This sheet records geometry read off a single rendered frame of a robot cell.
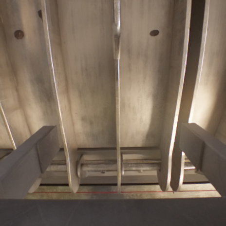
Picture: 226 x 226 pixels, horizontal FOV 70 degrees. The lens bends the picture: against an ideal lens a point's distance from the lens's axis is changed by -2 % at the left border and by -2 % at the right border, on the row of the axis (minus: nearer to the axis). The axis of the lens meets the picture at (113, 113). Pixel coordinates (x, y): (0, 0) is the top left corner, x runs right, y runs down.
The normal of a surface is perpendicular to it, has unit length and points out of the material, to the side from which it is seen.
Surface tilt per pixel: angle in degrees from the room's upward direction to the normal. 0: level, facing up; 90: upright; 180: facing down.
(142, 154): 25
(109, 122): 13
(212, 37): 3
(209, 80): 8
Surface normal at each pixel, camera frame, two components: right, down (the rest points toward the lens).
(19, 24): -0.01, 0.31
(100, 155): 0.00, 0.65
